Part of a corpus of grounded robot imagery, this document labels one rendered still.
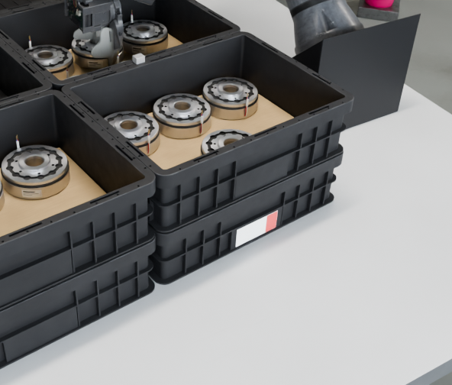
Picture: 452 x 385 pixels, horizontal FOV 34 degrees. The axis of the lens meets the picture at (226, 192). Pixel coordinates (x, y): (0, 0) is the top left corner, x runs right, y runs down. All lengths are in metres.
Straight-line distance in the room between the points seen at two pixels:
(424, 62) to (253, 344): 2.55
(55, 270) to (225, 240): 0.33
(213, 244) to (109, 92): 0.32
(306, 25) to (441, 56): 2.11
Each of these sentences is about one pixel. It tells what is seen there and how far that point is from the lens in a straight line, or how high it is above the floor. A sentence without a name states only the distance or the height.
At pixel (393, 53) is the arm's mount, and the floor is 0.86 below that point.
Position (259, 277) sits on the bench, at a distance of 1.22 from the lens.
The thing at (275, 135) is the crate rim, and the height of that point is 0.92.
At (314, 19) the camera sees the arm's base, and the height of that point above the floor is 0.92.
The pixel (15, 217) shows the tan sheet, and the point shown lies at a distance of 1.14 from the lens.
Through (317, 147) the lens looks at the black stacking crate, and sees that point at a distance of 1.26.
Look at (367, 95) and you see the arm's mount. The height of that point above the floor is 0.77.
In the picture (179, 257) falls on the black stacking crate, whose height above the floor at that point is 0.75.
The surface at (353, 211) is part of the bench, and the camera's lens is 1.38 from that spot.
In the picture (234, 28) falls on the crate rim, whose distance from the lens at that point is 1.44.
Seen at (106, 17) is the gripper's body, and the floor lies 0.95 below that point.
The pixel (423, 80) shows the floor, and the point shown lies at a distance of 3.37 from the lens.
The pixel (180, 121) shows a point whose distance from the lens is 1.28.
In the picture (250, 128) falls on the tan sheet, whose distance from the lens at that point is 1.33.
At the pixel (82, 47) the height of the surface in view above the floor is 0.86.
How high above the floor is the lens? 1.55
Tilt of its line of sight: 38 degrees down
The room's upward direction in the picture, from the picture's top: 4 degrees clockwise
